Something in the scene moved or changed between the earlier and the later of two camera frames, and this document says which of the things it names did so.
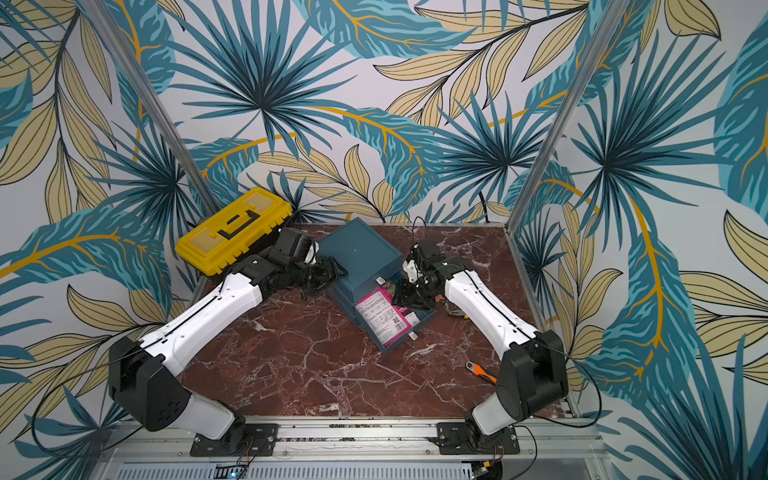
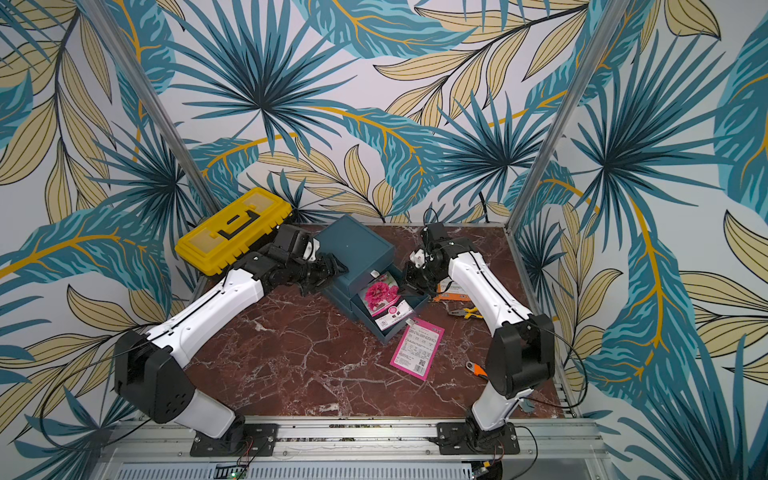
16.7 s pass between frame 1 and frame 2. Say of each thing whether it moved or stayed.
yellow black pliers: stayed
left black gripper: stayed
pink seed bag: moved
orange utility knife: stayed
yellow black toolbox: stayed
